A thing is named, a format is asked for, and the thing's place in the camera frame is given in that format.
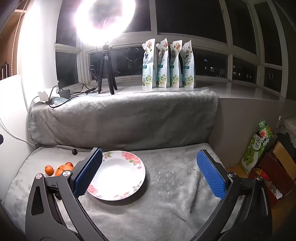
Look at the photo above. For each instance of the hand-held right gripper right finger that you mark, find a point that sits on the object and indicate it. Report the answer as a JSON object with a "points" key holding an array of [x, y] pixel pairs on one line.
{"points": [[210, 172]]}

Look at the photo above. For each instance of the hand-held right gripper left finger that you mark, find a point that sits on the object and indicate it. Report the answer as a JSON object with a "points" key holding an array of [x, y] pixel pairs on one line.
{"points": [[89, 172]]}

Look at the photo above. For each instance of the large orange with green stem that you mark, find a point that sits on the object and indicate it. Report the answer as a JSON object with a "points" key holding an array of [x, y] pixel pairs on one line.
{"points": [[60, 172]]}

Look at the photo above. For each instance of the floral white plate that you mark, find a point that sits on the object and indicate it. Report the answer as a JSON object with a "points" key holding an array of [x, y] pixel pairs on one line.
{"points": [[120, 176]]}

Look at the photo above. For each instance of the red tomato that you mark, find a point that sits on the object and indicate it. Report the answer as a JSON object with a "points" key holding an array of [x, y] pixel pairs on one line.
{"points": [[69, 164]]}

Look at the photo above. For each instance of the small dark round fruit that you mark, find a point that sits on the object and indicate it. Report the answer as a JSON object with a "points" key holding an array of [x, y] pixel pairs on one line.
{"points": [[74, 151]]}

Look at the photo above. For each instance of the small mandarin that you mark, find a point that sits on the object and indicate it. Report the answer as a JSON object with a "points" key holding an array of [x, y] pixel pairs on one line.
{"points": [[48, 170]]}

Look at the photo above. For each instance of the grey plush blanket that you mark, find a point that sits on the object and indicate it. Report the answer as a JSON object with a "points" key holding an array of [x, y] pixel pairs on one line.
{"points": [[166, 185]]}

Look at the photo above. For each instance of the green printed bag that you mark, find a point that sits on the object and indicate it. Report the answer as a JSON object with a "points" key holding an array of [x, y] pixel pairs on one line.
{"points": [[253, 153]]}

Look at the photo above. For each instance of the cardboard boxes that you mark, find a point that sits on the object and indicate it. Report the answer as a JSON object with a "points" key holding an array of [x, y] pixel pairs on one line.
{"points": [[274, 172]]}

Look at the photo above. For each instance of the grey plush cushion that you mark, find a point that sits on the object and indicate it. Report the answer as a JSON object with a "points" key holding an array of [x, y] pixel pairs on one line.
{"points": [[124, 118]]}

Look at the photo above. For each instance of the brown cardboard box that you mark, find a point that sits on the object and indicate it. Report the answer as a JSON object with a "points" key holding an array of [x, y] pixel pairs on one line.
{"points": [[285, 157]]}

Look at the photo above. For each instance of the black power adapter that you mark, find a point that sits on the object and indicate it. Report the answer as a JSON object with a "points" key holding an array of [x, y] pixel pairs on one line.
{"points": [[64, 93]]}

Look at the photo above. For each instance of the white power adapter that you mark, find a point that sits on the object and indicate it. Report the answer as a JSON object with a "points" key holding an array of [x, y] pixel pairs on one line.
{"points": [[44, 96]]}

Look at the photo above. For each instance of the white lace cloth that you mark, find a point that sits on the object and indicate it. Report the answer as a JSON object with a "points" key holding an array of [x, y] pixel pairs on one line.
{"points": [[288, 126]]}

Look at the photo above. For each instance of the black tripod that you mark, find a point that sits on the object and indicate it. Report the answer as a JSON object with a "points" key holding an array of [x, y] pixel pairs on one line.
{"points": [[106, 67]]}

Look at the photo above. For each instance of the floral white refill pouch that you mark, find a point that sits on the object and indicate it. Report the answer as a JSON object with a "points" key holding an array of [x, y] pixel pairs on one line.
{"points": [[163, 64], [148, 64], [175, 64], [189, 64]]}

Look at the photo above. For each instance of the white window frame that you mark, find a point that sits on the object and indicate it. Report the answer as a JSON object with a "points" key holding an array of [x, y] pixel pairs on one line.
{"points": [[231, 49]]}

